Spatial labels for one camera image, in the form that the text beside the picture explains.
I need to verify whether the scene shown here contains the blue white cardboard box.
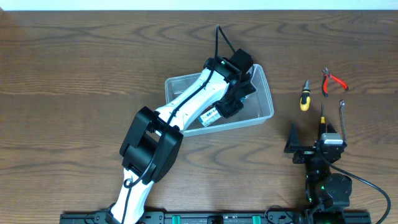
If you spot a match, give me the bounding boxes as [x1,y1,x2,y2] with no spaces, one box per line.
[198,103,239,127]

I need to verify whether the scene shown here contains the stubby yellow black screwdriver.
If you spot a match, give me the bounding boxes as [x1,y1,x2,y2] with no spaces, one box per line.
[300,80,310,111]

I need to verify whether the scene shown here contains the red handled pliers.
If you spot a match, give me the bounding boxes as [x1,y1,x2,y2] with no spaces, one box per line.
[322,68,349,97]

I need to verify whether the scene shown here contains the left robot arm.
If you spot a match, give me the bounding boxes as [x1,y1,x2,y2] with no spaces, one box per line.
[106,54,254,223]

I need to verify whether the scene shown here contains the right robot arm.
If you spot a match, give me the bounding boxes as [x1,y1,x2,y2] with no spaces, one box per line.
[284,123,353,224]

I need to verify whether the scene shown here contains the clear plastic container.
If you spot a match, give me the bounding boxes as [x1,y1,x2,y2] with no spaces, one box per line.
[165,64,274,137]

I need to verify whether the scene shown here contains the thin yellow black screwdriver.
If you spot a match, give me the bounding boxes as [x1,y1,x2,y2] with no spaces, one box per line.
[319,104,326,134]

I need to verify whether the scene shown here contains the silver wrench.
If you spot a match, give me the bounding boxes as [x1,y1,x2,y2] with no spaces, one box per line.
[339,100,347,141]

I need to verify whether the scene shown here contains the right black cable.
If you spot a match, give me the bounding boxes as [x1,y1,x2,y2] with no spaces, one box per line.
[315,149,392,224]

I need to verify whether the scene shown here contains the black cable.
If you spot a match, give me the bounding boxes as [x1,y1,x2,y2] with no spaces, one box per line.
[121,24,237,224]
[315,149,392,224]

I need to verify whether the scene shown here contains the left black cable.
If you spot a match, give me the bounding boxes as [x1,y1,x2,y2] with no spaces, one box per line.
[121,24,237,224]

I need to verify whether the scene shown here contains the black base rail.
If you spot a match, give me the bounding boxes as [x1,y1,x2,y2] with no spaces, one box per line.
[59,210,373,224]

